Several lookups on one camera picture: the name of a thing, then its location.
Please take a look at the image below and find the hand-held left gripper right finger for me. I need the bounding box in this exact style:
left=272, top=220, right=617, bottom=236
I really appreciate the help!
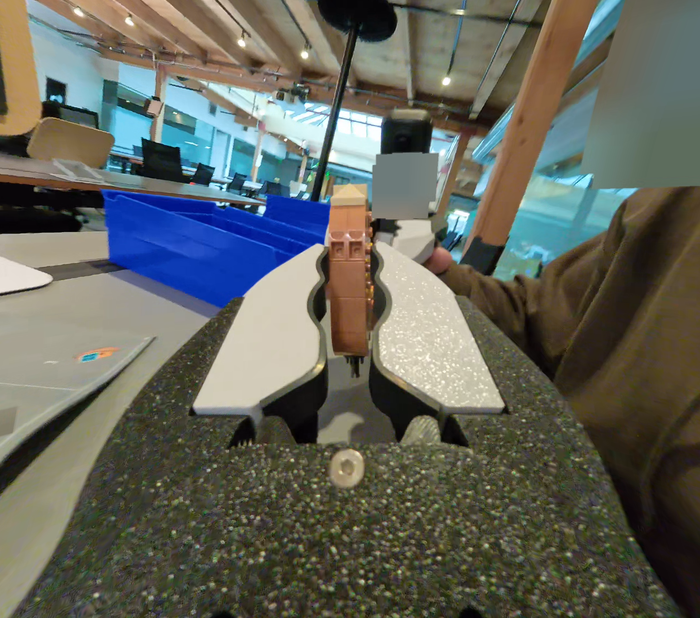
left=370, top=242, right=505, bottom=435

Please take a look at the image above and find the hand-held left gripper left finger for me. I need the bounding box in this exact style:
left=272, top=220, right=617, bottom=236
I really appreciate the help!
left=192, top=243, right=329, bottom=441

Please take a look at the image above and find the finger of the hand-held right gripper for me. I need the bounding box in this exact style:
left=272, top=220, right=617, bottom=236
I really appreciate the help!
left=376, top=218, right=438, bottom=265

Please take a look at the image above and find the brown toy brick assembly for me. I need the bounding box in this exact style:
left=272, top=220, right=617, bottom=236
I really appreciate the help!
left=326, top=184, right=379, bottom=378

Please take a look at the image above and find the person's right forearm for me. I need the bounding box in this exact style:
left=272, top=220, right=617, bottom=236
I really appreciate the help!
left=437, top=224, right=630, bottom=378

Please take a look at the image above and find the grey desk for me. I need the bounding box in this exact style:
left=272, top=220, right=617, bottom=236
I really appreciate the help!
left=0, top=231, right=394, bottom=618

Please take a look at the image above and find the person's right hand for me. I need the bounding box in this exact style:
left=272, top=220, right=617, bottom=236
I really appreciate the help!
left=425, top=245, right=455, bottom=275

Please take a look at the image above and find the blue plastic bin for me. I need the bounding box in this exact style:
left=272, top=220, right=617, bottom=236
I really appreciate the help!
left=265, top=194, right=333, bottom=247
left=103, top=190, right=329, bottom=308

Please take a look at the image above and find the black pole stand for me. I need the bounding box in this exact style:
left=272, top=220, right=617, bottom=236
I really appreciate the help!
left=311, top=0, right=398, bottom=203

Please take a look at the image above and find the long wooden table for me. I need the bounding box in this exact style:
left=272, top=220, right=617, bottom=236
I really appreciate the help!
left=0, top=153, right=263, bottom=206

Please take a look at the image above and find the black office chair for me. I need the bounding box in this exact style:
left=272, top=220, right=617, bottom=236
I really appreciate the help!
left=141, top=138, right=184, bottom=184

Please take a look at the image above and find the grey instruction booklet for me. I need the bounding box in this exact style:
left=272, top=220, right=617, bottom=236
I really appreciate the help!
left=0, top=336, right=156, bottom=466

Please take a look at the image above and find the person's brown jacket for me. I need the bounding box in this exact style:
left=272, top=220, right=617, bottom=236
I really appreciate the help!
left=547, top=186, right=700, bottom=618

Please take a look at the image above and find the white monitor stand base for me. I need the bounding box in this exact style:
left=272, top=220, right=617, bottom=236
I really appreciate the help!
left=0, top=255, right=54, bottom=296

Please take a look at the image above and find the clear plastic holder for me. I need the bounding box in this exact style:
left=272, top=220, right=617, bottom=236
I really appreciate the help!
left=53, top=158, right=105, bottom=180

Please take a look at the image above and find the wood-framed black monitor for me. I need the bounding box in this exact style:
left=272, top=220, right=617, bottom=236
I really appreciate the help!
left=0, top=0, right=42, bottom=138

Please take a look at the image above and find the wooden post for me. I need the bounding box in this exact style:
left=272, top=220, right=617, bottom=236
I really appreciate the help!
left=470, top=0, right=630, bottom=253

